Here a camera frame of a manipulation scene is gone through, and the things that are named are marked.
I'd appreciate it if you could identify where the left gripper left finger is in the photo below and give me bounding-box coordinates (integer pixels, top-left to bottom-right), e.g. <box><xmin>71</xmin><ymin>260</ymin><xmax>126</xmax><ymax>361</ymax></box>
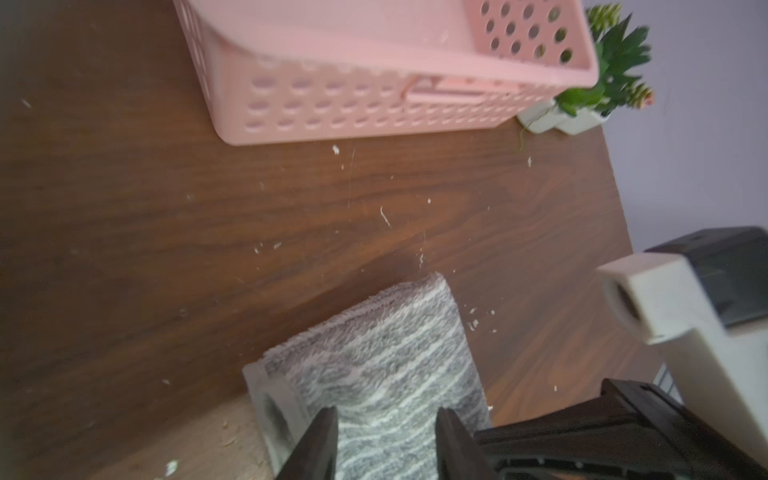
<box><xmin>275</xmin><ymin>407</ymin><xmax>339</xmax><ymax>480</ymax></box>

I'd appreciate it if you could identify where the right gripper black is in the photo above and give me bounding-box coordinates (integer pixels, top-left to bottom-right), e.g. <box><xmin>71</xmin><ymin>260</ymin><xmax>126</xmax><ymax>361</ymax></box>
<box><xmin>474</xmin><ymin>379</ymin><xmax>767</xmax><ymax>479</ymax></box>

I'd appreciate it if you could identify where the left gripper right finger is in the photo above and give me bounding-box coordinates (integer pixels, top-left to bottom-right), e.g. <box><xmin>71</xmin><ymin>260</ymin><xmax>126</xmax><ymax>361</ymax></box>
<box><xmin>435</xmin><ymin>408</ymin><xmax>498</xmax><ymax>480</ymax></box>

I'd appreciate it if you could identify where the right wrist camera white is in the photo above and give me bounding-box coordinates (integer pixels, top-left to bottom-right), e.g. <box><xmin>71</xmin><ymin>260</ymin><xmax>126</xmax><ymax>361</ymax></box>
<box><xmin>597</xmin><ymin>226</ymin><xmax>767</xmax><ymax>466</ymax></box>

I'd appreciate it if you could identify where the pink plastic basket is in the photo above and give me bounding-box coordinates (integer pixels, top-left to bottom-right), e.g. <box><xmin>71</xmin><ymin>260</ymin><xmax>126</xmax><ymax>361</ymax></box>
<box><xmin>175</xmin><ymin>0</ymin><xmax>600</xmax><ymax>146</ymax></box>

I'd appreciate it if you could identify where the grey striped dishcloth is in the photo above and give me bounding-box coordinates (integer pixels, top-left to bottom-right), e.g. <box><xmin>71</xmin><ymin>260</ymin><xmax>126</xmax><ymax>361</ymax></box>
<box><xmin>243</xmin><ymin>273</ymin><xmax>492</xmax><ymax>479</ymax></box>

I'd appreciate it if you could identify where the small succulent planter white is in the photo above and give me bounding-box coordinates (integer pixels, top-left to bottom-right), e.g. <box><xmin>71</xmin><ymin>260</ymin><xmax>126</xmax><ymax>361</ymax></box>
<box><xmin>517</xmin><ymin>2</ymin><xmax>656</xmax><ymax>136</ymax></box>

